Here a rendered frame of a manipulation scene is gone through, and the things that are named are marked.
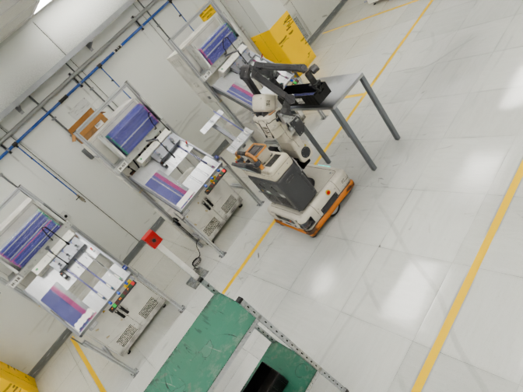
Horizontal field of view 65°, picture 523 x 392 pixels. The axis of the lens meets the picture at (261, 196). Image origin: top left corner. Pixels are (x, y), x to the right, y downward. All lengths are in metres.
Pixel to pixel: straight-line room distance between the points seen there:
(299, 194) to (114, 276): 1.92
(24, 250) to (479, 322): 3.71
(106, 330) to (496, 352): 3.45
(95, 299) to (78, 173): 2.20
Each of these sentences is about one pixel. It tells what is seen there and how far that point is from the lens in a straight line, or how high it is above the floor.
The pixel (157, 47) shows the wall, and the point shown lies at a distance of 6.42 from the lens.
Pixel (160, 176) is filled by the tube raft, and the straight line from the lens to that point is 4.46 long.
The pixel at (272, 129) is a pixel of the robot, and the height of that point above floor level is 0.97.
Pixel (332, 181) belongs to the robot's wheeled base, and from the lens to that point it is 3.76.
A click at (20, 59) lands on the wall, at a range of 5.93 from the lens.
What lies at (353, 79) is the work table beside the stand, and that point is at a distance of 3.83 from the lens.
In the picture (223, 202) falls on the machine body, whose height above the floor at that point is 0.24.
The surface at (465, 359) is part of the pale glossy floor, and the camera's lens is 2.69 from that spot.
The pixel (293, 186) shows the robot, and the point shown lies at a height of 0.55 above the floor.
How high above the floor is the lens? 2.34
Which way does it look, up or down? 29 degrees down
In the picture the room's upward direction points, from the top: 42 degrees counter-clockwise
